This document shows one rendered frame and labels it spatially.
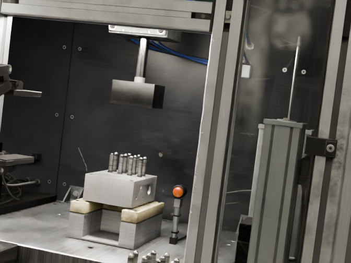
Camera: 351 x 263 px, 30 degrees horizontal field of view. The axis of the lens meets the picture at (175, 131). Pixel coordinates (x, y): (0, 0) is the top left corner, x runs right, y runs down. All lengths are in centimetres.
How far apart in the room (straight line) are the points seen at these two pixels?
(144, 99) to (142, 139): 28
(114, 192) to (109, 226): 11
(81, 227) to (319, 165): 46
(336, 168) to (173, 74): 60
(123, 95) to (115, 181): 17
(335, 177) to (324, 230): 8
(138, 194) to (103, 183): 7
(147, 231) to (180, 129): 32
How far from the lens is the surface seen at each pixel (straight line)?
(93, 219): 124
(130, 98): 123
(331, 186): 97
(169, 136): 147
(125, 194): 117
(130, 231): 116
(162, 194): 148
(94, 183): 119
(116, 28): 123
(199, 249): 102
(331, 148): 96
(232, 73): 99
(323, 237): 98
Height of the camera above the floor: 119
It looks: 3 degrees down
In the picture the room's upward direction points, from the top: 7 degrees clockwise
